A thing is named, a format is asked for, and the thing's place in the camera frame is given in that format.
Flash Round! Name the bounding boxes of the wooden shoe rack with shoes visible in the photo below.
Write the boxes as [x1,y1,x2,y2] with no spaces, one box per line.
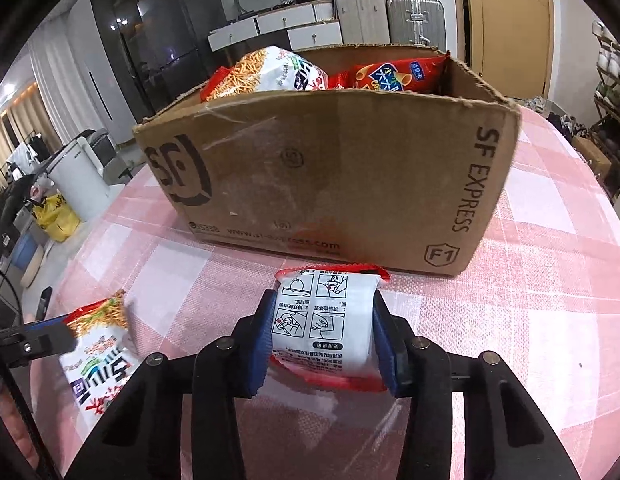
[590,20,620,181]

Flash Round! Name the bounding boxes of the cream suitcase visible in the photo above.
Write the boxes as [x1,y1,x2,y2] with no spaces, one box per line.
[335,0,391,46]

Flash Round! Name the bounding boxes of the pink checked tablecloth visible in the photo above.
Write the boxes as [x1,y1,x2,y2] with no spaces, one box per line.
[40,105,620,480]

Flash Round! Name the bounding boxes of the brown cardboard box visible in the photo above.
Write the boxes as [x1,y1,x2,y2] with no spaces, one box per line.
[132,44,522,280]

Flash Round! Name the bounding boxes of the wooden door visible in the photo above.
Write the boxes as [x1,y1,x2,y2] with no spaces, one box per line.
[460,0,556,101]

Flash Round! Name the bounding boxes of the pile of shoes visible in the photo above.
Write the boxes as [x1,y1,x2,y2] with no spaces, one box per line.
[520,95,591,141]

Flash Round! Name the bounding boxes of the red chips bag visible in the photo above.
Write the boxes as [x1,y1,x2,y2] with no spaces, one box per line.
[330,55,448,95]

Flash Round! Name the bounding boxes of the orange noodle snack bag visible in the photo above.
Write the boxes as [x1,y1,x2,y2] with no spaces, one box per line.
[57,289,146,428]

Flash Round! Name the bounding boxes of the silver suitcase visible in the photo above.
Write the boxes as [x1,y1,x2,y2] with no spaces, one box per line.
[387,0,447,48]

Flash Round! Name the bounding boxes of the yellow plastic bag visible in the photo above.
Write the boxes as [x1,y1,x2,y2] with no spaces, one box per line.
[32,195,81,243]

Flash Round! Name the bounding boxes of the dark grey fridge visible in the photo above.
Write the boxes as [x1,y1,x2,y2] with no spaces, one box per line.
[122,0,228,116]

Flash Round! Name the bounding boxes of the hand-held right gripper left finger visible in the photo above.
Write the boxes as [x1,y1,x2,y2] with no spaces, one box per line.
[65,287,281,480]

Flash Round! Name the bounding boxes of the red and white snack packet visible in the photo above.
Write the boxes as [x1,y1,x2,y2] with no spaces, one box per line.
[269,266,391,393]

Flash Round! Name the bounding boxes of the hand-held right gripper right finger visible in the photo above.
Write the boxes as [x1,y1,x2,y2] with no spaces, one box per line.
[372,292,583,480]

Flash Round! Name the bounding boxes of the small closed cardboard box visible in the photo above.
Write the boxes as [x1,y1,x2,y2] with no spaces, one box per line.
[572,135,613,176]

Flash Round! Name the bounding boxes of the silver white snack bag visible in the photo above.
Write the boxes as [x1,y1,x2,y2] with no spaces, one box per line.
[199,46,331,103]

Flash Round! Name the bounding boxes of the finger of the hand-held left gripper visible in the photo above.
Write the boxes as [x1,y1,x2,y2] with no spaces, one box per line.
[0,312,78,368]

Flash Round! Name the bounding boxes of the white drawer desk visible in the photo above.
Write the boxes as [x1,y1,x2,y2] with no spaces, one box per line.
[207,0,343,53]

